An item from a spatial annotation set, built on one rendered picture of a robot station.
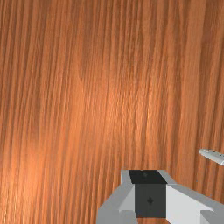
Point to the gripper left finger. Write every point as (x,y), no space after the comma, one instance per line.
(128,201)

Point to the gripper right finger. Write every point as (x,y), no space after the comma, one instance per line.
(186,204)

